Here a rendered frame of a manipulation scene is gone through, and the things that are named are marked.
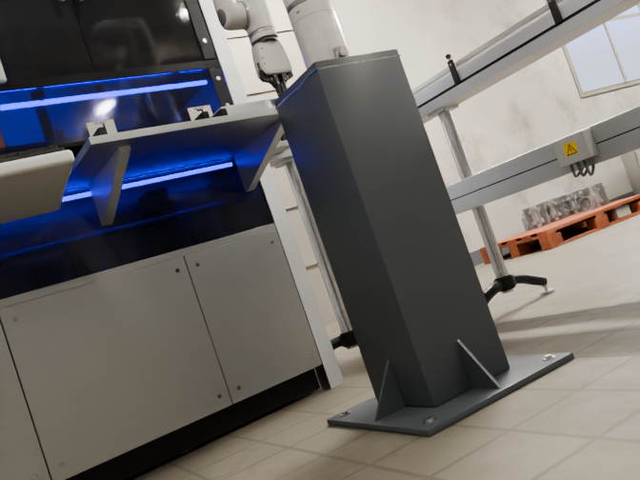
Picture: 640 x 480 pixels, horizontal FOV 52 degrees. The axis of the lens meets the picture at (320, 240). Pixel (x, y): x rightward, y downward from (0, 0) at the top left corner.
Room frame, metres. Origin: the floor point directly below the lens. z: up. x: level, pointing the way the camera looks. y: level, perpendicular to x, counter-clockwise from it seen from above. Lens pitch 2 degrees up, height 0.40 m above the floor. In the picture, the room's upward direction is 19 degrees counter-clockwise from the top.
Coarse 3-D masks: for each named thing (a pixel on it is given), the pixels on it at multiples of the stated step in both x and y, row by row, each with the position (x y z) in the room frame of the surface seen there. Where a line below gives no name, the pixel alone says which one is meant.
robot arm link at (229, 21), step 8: (216, 0) 1.82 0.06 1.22; (224, 0) 1.81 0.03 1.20; (216, 8) 1.83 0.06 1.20; (224, 8) 1.81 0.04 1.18; (232, 8) 1.81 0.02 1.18; (240, 8) 1.82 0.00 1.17; (224, 16) 1.81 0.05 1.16; (232, 16) 1.81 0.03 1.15; (240, 16) 1.82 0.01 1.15; (224, 24) 1.83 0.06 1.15; (232, 24) 1.82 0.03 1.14; (240, 24) 1.84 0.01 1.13
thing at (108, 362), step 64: (192, 256) 2.06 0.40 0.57; (256, 256) 2.19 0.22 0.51; (64, 320) 1.82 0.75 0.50; (128, 320) 1.92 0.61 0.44; (192, 320) 2.03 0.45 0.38; (256, 320) 2.14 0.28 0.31; (0, 384) 1.71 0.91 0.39; (64, 384) 1.79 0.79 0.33; (128, 384) 1.89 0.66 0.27; (192, 384) 1.99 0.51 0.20; (256, 384) 2.10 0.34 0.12; (0, 448) 1.69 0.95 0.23; (64, 448) 1.77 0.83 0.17; (128, 448) 1.86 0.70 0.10; (192, 448) 2.04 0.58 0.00
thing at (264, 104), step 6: (252, 102) 1.85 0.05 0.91; (258, 102) 1.86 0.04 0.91; (264, 102) 1.87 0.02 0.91; (270, 102) 1.88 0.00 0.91; (222, 108) 1.79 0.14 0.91; (228, 108) 1.80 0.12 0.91; (234, 108) 1.81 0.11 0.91; (240, 108) 1.82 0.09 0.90; (246, 108) 1.83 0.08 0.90; (252, 108) 1.85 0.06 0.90; (258, 108) 1.86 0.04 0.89; (264, 108) 1.87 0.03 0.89; (270, 108) 1.88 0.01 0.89; (228, 114) 1.80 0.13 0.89
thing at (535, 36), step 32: (576, 0) 1.97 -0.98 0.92; (608, 0) 1.89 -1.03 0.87; (512, 32) 2.27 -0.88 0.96; (544, 32) 2.08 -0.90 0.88; (576, 32) 2.05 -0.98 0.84; (448, 64) 2.41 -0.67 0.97; (480, 64) 2.31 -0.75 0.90; (512, 64) 2.21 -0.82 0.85; (416, 96) 2.59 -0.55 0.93; (448, 96) 2.47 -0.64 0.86
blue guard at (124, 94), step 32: (0, 96) 1.84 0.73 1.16; (32, 96) 1.89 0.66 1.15; (64, 96) 1.94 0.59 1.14; (96, 96) 1.99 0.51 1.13; (128, 96) 2.04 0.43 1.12; (160, 96) 2.10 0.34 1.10; (192, 96) 2.17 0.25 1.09; (0, 128) 1.82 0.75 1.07; (32, 128) 1.87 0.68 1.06; (64, 128) 1.92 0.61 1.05; (128, 128) 2.03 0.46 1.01
